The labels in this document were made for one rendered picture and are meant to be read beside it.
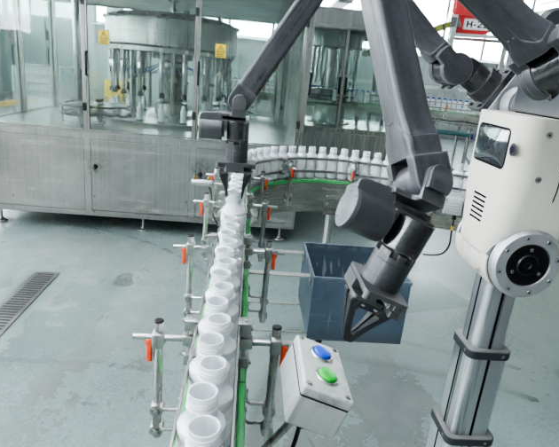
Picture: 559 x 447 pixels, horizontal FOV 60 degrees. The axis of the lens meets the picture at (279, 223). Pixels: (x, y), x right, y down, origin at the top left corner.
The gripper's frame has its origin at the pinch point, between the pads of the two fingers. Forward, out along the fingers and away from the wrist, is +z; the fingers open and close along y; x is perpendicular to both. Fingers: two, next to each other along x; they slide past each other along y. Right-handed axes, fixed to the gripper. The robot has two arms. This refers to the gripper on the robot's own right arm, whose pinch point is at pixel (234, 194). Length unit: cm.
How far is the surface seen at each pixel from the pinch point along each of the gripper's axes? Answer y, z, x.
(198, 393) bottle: 1, 6, 76
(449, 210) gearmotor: -103, 25, -96
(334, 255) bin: -37, 31, -39
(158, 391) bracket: 10, 24, 52
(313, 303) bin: -26.4, 35.5, -8.7
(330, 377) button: -17, 9, 67
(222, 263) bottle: 0.7, 4.8, 37.1
